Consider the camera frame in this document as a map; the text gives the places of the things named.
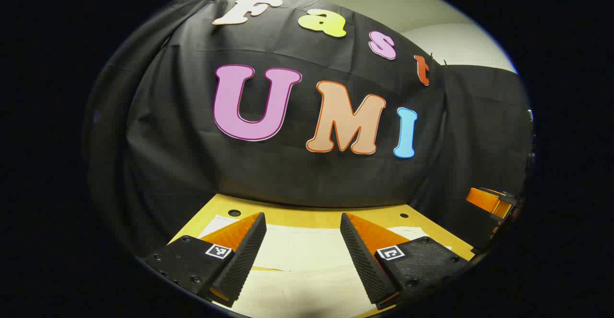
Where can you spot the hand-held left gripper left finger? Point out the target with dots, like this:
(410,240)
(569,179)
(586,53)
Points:
(240,265)

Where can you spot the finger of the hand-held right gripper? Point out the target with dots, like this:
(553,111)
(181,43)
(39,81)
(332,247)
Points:
(489,203)

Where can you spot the black backdrop cloth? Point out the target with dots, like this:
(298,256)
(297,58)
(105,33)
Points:
(192,164)

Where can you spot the white jeans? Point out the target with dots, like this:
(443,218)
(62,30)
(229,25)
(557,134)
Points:
(302,255)

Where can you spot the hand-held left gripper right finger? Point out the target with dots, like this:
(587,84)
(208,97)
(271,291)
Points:
(367,265)

